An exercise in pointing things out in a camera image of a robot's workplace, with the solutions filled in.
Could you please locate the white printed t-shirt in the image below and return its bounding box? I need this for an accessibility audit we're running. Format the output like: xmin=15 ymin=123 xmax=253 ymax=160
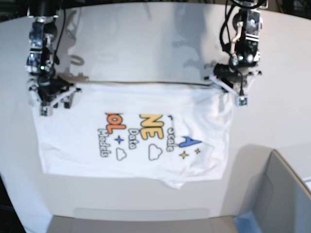
xmin=32 ymin=83 xmax=234 ymax=189

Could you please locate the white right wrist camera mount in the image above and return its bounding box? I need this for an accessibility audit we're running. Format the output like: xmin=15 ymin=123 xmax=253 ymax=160
xmin=26 ymin=79 xmax=82 ymax=117

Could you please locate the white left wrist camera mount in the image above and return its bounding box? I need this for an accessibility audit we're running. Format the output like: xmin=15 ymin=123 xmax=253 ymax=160
xmin=204 ymin=70 xmax=262 ymax=107

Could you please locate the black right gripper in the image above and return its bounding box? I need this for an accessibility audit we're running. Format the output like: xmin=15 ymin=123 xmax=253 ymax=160
xmin=26 ymin=74 xmax=78 ymax=110

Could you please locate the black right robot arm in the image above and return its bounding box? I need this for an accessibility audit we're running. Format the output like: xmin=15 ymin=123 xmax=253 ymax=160
xmin=25 ymin=0 xmax=80 ymax=116

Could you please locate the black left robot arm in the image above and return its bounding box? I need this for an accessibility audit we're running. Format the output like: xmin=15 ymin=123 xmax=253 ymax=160
xmin=205 ymin=0 xmax=268 ymax=97

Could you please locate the grey storage bin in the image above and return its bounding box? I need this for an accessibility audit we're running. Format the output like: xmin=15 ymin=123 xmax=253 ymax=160
xmin=234 ymin=150 xmax=311 ymax=233

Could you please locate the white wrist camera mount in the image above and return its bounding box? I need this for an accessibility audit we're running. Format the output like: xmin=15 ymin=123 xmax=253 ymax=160
xmin=26 ymin=79 xmax=82 ymax=117
xmin=204 ymin=70 xmax=262 ymax=107

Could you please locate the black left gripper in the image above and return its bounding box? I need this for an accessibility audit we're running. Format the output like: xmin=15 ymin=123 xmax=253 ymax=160
xmin=204 ymin=63 xmax=261 ymax=95

